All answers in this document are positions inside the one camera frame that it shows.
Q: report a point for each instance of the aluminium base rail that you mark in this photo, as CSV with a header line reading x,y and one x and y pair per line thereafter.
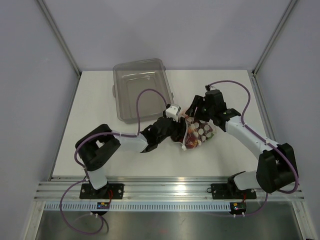
x,y
141,189

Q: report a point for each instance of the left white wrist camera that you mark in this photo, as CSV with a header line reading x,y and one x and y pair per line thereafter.
x,y
172,112

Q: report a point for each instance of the grey transparent plastic container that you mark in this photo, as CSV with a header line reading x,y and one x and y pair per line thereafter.
x,y
141,88

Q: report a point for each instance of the left aluminium frame post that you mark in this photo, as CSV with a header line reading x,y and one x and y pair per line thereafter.
x,y
43,7

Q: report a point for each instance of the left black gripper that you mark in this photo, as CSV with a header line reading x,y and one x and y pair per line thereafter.
x,y
179,131

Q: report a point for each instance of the clear zip top bag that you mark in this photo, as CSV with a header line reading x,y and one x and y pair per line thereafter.
x,y
193,133

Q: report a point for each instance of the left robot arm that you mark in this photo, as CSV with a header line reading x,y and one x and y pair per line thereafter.
x,y
94,150

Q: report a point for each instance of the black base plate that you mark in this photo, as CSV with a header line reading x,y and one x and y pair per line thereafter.
x,y
113,191
224,191

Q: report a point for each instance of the aluminium frame post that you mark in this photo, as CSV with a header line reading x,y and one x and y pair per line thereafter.
x,y
43,7
275,35

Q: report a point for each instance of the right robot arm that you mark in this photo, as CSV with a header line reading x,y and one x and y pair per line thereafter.
x,y
276,166

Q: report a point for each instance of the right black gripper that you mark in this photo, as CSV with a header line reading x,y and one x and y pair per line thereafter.
x,y
198,102

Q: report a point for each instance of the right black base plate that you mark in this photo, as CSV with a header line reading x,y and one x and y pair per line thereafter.
x,y
224,191

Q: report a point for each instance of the right aluminium frame post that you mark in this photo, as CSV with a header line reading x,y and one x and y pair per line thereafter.
x,y
275,35

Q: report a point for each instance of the white slotted cable duct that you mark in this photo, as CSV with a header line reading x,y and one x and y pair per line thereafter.
x,y
142,206

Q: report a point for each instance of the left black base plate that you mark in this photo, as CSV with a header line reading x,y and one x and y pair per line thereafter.
x,y
113,191

